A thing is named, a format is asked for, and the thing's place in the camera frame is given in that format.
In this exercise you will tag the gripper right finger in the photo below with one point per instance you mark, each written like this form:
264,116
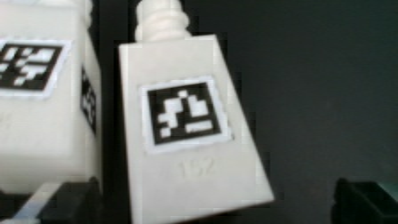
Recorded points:
365,202

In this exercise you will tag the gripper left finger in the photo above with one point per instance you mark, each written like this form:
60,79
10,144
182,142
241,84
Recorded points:
65,203

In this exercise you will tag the white stool leg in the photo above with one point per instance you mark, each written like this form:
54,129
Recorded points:
51,94
195,166

